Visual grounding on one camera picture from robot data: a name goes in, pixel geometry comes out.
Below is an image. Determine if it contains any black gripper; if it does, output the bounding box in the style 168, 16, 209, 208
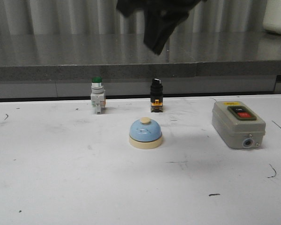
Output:
116, 0, 201, 55

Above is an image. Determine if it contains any blue and cream call bell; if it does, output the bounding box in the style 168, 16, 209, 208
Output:
129, 117, 163, 150

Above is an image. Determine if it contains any white object on counter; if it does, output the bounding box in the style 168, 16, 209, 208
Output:
263, 0, 281, 35

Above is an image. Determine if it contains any grey stone counter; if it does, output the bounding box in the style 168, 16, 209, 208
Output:
0, 32, 281, 99

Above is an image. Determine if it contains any black selector switch yellow base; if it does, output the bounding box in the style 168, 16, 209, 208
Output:
150, 78, 163, 113

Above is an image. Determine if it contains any green pushbutton switch white body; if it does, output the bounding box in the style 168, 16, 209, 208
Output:
90, 76, 106, 114

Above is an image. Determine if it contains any grey on off switch box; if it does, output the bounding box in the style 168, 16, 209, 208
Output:
212, 101, 266, 149

